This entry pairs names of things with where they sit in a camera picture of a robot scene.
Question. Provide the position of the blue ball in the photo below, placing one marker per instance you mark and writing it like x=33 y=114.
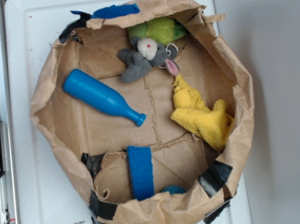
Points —
x=174 y=189

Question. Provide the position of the brown paper bag bin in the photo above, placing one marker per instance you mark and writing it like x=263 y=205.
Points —
x=91 y=147

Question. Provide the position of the blue felt strip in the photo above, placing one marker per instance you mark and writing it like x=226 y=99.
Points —
x=141 y=171

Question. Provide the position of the blue plastic bottle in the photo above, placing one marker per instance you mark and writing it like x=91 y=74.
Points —
x=100 y=96

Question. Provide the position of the grey plush mouse toy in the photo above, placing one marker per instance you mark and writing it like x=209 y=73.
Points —
x=145 y=54

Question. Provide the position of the yellow cloth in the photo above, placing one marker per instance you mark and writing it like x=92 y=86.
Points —
x=191 y=113

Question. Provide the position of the green plush toy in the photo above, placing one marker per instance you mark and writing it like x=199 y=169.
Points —
x=164 y=30

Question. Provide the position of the blue tape piece on rim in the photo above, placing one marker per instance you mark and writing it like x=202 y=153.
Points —
x=110 y=12

